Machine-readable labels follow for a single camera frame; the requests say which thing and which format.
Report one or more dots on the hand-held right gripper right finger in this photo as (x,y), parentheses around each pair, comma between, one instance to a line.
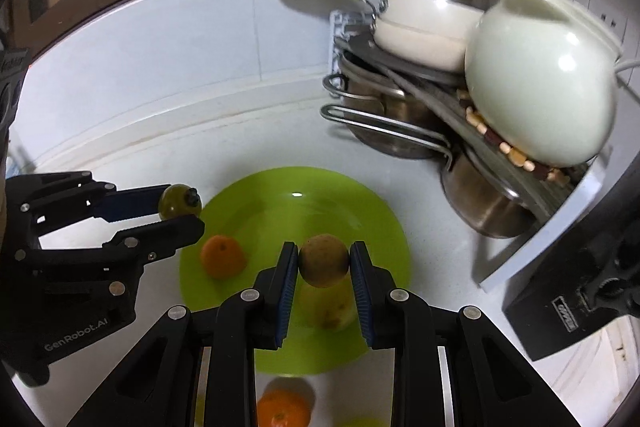
(361,297)

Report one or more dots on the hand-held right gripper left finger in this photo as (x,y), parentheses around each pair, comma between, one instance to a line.
(287,292)

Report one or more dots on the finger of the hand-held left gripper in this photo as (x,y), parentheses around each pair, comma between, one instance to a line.
(170,234)
(130,204)

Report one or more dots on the dark green round fruit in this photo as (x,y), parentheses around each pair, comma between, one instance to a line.
(177,202)

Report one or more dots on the brown kiwi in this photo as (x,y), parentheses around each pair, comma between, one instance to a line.
(324,261)

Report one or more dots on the green plate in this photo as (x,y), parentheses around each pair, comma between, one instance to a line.
(260,197)

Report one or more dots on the orange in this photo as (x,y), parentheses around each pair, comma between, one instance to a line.
(222,255)
(283,407)

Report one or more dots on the yellow lemon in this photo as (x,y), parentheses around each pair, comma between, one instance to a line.
(327,309)

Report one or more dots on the white dish rack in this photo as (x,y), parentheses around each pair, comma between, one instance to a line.
(525,262)

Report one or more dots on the black box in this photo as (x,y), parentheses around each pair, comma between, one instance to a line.
(540,322)

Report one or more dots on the stainless steel pots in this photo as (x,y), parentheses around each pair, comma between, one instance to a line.
(440,104)

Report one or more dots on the wooden beaded trivet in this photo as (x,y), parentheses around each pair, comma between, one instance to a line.
(515,157)

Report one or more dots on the cream ceramic pitcher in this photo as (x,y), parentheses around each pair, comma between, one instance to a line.
(540,82)

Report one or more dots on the white wall socket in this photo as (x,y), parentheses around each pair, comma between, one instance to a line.
(600,14)

